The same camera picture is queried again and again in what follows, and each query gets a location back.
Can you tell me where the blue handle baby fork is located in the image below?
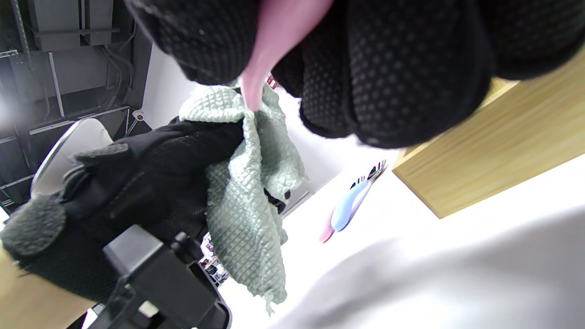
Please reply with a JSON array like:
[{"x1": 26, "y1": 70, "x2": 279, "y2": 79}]
[{"x1": 330, "y1": 160, "x2": 389, "y2": 232}]

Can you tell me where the person's left forearm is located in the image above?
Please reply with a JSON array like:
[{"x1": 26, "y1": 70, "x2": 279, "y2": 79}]
[{"x1": 0, "y1": 247, "x2": 94, "y2": 329}]

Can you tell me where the pink handle baby fork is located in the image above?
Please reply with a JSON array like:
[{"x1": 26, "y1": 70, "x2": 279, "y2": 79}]
[
  {"x1": 319, "y1": 180, "x2": 366, "y2": 244},
  {"x1": 238, "y1": 0, "x2": 336, "y2": 112}
]

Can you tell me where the person's right hand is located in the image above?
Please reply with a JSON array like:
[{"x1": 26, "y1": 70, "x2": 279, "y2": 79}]
[{"x1": 123, "y1": 0, "x2": 585, "y2": 149}]

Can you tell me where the green fish scale cleaning cloth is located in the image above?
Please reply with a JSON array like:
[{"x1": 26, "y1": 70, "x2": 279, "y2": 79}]
[{"x1": 178, "y1": 82, "x2": 308, "y2": 316}]

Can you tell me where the wooden cutlery tray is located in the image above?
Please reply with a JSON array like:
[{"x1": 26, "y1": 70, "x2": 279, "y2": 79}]
[{"x1": 392, "y1": 46, "x2": 585, "y2": 219}]

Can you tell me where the person's left hand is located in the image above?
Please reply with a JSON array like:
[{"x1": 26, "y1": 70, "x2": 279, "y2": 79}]
[{"x1": 0, "y1": 117, "x2": 292, "y2": 303}]

